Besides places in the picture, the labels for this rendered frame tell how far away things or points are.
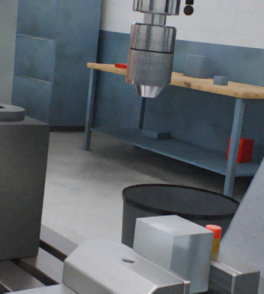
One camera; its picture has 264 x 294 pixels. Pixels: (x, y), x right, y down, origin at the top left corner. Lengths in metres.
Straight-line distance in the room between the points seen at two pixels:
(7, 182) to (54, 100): 7.07
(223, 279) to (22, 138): 0.37
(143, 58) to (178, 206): 2.33
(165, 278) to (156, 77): 0.20
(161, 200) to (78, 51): 5.23
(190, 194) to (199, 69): 3.57
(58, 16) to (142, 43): 7.25
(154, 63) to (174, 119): 6.53
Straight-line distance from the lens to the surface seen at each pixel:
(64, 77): 8.04
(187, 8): 0.69
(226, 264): 0.71
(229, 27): 6.74
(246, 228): 1.07
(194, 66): 6.56
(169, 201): 3.01
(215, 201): 2.97
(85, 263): 0.69
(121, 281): 0.65
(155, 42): 0.71
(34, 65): 8.33
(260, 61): 6.41
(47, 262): 0.99
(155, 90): 0.72
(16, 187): 0.96
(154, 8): 0.71
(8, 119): 0.95
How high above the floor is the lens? 1.26
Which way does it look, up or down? 10 degrees down
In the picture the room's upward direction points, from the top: 6 degrees clockwise
